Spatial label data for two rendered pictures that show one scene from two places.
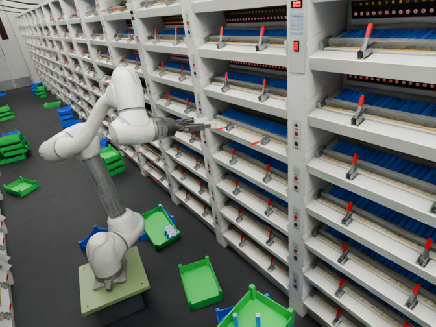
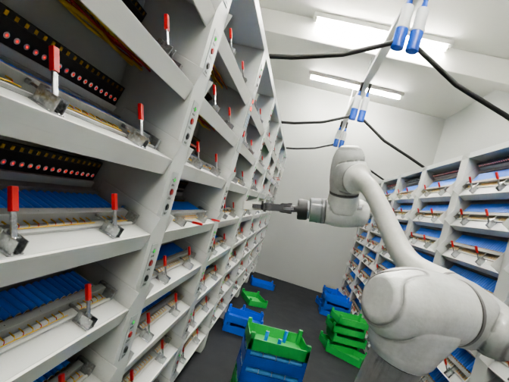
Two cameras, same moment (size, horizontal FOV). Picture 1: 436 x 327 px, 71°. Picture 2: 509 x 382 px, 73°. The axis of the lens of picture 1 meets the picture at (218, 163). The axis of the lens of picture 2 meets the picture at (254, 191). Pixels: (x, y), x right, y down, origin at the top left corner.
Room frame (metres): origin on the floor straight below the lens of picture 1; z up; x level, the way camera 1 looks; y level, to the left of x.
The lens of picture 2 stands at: (2.25, 0.83, 1.11)
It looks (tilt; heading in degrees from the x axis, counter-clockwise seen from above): 1 degrees up; 220
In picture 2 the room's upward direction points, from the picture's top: 16 degrees clockwise
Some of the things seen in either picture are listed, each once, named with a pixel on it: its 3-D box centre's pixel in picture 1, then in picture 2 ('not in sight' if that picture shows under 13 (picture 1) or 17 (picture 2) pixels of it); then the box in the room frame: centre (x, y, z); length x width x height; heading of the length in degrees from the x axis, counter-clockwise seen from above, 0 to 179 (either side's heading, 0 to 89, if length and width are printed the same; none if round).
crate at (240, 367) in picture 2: not in sight; (267, 369); (0.71, -0.04, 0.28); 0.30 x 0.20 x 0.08; 135
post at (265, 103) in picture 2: not in sight; (226, 217); (0.53, -0.77, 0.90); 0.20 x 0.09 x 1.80; 122
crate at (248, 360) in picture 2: not in sight; (272, 354); (0.71, -0.04, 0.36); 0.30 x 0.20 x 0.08; 135
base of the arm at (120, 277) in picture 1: (109, 273); not in sight; (1.27, 0.69, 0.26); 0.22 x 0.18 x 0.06; 12
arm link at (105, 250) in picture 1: (104, 251); not in sight; (1.30, 0.68, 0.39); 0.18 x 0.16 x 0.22; 151
